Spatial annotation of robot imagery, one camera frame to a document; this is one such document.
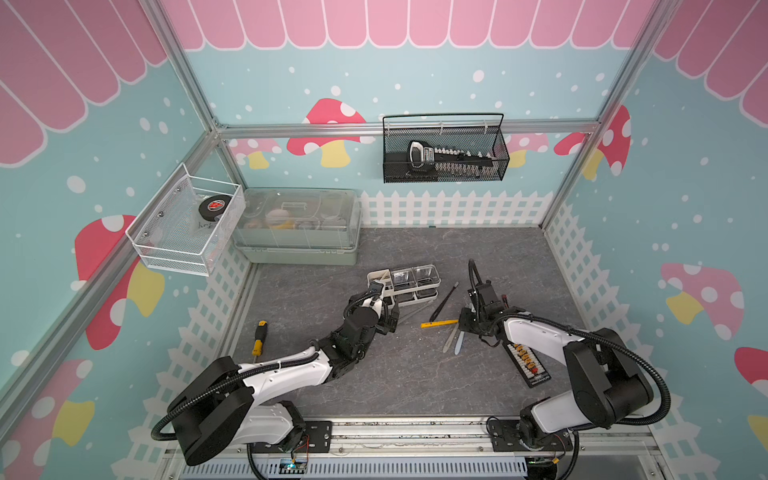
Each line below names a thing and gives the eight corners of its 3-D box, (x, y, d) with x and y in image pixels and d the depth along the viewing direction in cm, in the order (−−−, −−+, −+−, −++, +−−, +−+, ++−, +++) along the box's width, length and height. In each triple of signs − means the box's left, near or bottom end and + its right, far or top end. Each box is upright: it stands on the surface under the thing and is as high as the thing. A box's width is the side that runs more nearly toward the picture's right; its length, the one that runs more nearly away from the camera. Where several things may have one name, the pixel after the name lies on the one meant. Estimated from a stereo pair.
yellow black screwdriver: (253, 362, 89) (249, 359, 87) (260, 324, 97) (257, 320, 95) (260, 361, 89) (257, 358, 87) (267, 323, 97) (264, 320, 95)
